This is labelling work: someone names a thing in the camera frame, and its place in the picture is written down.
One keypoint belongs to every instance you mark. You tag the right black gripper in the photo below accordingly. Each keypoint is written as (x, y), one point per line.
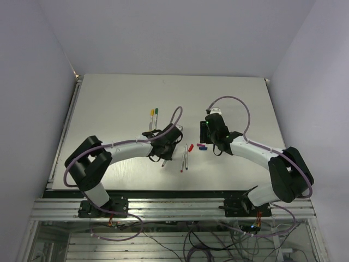
(203, 137)

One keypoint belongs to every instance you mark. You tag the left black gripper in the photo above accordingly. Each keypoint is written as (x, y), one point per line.
(168, 156)

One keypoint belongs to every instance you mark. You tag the yellow pen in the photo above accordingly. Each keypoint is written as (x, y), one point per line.
(151, 120)

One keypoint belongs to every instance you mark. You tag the green pen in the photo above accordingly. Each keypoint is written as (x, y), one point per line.
(155, 118)

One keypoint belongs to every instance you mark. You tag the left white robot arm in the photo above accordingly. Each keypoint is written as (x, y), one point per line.
(89, 162)

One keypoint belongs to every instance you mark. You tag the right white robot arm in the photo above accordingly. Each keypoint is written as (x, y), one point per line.
(289, 174)

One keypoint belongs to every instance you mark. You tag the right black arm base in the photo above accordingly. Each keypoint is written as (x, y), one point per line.
(238, 205)

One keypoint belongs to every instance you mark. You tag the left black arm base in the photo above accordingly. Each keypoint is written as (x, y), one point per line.
(113, 208)

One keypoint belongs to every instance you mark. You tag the blue pen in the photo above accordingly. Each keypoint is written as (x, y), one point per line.
(186, 157)

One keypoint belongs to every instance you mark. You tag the red pen cap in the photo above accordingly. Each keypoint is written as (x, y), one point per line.
(191, 147)

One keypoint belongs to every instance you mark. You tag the red pen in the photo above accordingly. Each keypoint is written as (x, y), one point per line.
(183, 163)

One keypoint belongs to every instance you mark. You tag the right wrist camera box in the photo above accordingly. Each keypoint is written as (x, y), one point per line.
(213, 111)

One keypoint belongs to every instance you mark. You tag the aluminium frame rail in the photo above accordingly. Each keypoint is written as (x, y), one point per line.
(165, 210)

